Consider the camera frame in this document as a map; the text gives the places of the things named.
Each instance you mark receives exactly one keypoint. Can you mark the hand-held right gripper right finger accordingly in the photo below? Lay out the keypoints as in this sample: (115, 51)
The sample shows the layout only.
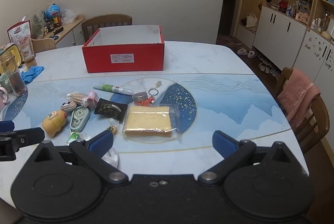
(224, 144)

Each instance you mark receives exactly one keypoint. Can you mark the white wooden sideboard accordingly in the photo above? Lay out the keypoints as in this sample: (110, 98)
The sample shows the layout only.
(69, 33)

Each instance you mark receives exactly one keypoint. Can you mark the pink paper roll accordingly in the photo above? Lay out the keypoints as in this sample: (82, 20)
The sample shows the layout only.
(93, 100)

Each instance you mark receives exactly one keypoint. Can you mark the brown slatted wooden chair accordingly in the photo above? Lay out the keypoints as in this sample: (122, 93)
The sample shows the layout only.
(107, 21)

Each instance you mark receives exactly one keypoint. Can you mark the bread slice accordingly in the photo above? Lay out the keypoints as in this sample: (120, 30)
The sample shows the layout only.
(148, 119)

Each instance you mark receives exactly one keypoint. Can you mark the yellow rimmed container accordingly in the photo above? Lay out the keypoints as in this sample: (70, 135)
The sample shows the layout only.
(13, 53)

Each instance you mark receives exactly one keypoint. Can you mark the black yellow screwdriver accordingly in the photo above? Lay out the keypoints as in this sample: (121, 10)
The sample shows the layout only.
(57, 30)

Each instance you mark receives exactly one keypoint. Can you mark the pink mug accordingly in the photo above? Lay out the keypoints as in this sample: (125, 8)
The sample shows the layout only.
(2, 98)

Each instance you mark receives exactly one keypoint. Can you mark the blue cloth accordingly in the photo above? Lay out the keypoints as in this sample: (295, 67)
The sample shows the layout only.
(31, 73)

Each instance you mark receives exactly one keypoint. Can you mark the glass of yellow tea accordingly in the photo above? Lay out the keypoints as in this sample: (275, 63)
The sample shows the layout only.
(28, 56)

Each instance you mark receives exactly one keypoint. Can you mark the tall glass cup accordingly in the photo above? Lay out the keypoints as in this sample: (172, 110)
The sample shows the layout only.
(13, 75)

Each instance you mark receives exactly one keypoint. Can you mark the white sneaker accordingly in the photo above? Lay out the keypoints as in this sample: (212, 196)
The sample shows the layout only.
(267, 68)
(261, 66)

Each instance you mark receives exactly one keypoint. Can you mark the pink towel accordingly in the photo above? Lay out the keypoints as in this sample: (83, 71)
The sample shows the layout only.
(297, 98)

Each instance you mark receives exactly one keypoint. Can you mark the wooden chair with towel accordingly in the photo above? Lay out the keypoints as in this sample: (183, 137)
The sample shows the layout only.
(313, 122)

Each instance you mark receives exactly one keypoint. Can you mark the white tote bag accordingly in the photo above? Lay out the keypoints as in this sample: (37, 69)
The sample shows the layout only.
(251, 20)

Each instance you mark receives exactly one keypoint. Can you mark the red snack bag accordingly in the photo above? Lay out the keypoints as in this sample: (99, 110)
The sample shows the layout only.
(19, 30)

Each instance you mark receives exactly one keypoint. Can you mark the red ornament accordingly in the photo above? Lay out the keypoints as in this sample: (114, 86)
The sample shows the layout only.
(282, 3)

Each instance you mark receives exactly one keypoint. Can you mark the green mug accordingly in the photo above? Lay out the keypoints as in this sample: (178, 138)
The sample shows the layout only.
(4, 83)

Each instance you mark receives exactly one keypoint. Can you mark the clear plastic bag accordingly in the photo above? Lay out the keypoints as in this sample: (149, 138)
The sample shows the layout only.
(69, 16)

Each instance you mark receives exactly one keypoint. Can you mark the white green correction pen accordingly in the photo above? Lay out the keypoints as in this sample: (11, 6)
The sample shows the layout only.
(112, 88)

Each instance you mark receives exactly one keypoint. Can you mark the red sauce jar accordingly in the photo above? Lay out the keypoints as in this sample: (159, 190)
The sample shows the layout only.
(57, 20)

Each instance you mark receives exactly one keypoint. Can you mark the round metal tin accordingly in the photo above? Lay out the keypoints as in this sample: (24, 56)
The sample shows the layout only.
(140, 96)

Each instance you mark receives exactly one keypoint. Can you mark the light wooden child seat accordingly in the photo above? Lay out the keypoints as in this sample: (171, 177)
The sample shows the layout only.
(44, 45)

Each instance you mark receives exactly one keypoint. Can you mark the blue globe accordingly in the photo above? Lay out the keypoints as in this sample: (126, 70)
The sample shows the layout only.
(53, 9)

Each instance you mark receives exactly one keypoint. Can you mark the white slipper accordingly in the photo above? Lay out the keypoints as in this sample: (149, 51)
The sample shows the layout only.
(251, 54)
(242, 51)

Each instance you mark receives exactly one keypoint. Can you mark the black snack packet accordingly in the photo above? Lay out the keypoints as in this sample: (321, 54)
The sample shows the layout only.
(109, 109)

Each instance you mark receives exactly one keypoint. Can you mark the white cabinet with stickers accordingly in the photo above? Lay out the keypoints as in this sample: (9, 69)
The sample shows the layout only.
(315, 56)

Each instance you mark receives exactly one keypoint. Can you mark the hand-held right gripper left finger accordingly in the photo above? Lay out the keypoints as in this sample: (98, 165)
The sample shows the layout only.
(101, 141)

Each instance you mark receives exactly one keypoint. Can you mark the red cardboard box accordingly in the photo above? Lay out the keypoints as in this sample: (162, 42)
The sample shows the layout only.
(122, 56)

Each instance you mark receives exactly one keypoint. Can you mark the white plastic packet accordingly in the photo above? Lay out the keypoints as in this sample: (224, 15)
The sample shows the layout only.
(111, 158)

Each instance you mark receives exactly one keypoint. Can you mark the dark glass jar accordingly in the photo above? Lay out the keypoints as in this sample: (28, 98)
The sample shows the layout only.
(48, 24)

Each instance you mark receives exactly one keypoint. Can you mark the pale green correction tape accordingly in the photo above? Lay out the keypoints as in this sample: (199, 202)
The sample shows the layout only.
(79, 119)

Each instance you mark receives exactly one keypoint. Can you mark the bag of cotton swabs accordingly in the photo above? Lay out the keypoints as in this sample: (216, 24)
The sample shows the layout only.
(78, 98)

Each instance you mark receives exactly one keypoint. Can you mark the green tube packet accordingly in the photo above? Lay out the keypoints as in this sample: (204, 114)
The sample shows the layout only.
(77, 138)

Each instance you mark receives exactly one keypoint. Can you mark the green plant packet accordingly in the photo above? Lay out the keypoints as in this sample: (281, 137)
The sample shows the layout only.
(38, 24)

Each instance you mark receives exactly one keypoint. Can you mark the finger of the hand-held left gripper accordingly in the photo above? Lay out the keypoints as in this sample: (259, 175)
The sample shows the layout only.
(31, 135)
(6, 126)

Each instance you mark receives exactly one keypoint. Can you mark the white lower cabinet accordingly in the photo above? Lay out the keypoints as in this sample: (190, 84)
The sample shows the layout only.
(276, 33)

